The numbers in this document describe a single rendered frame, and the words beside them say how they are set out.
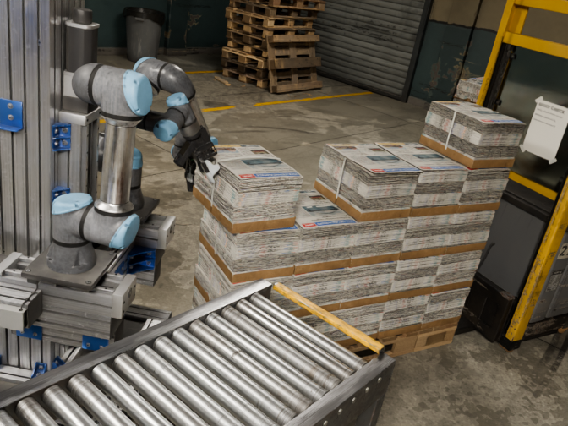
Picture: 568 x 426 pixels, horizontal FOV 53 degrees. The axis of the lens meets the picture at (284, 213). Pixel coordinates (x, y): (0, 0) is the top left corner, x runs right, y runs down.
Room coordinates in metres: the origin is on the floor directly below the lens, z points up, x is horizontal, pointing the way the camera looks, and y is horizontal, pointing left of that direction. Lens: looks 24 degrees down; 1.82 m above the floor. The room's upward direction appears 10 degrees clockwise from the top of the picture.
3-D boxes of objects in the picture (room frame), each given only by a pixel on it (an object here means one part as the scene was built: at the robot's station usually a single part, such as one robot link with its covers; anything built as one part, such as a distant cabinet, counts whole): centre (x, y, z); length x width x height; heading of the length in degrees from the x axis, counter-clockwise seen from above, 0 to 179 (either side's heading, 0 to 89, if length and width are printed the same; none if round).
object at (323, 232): (2.44, -0.23, 0.42); 1.17 x 0.39 x 0.83; 122
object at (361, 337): (1.55, -0.19, 0.81); 0.43 x 0.03 x 0.02; 53
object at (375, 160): (2.51, -0.35, 1.06); 0.37 x 0.29 x 0.01; 34
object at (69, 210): (1.59, 0.64, 0.98); 0.13 x 0.12 x 0.14; 80
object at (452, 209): (2.68, -0.60, 0.86); 0.38 x 0.29 x 0.04; 32
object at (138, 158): (2.08, 0.64, 0.98); 0.13 x 0.12 x 0.14; 66
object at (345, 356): (1.50, -0.13, 0.77); 0.47 x 0.05 x 0.05; 53
